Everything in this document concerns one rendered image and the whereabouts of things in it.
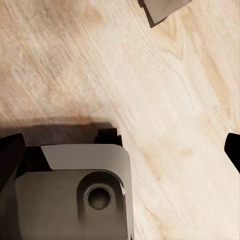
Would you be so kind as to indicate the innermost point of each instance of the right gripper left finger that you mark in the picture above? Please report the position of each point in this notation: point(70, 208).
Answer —
point(12, 150)

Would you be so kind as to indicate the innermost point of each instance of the fridge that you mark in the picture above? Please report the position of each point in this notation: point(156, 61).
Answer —
point(157, 10)

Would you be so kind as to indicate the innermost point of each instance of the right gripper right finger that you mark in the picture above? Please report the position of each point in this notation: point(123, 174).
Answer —
point(232, 149)

